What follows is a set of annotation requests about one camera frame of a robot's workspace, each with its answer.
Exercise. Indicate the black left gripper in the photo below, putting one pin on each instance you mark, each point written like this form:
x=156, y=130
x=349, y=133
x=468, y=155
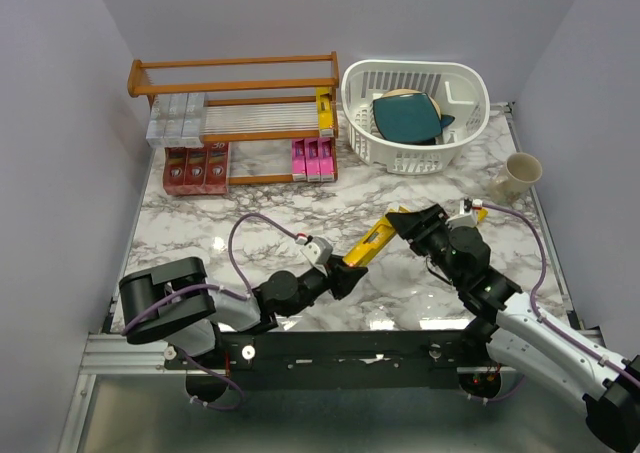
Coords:
x=341, y=279

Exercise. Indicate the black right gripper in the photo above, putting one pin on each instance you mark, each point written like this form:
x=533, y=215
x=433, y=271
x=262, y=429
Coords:
x=410, y=224

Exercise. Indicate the yellow toothpaste box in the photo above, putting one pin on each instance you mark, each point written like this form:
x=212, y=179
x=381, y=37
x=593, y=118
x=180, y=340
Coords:
x=371, y=244
x=481, y=215
x=324, y=111

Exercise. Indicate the large pink toothpaste box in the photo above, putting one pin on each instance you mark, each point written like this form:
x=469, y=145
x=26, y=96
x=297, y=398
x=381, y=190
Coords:
x=298, y=160

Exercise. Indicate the red 3D toothpaste box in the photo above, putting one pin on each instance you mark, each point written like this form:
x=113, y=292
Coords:
x=217, y=165
x=174, y=170
x=195, y=170

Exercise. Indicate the silver toothpaste box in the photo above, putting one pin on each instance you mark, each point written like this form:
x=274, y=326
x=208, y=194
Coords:
x=194, y=120
x=157, y=122
x=175, y=119

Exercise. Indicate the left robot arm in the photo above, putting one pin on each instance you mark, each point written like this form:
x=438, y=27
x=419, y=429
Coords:
x=175, y=302

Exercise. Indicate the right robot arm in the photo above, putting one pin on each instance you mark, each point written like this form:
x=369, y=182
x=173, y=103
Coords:
x=602, y=384

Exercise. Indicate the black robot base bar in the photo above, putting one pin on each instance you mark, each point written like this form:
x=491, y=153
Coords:
x=438, y=359

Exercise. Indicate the orange wooden three-tier shelf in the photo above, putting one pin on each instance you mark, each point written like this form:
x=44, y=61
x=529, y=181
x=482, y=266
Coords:
x=257, y=105

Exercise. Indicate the teal square plate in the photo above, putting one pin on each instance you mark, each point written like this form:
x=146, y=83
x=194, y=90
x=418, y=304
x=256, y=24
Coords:
x=407, y=120

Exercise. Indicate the beige ceramic mug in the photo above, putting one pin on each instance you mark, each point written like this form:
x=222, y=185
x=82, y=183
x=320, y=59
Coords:
x=518, y=174

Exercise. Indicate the beige round plate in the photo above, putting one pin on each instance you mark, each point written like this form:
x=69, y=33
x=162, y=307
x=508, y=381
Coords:
x=404, y=92

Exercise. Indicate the white plastic basket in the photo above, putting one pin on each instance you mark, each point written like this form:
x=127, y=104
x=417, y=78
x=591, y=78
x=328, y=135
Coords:
x=458, y=89

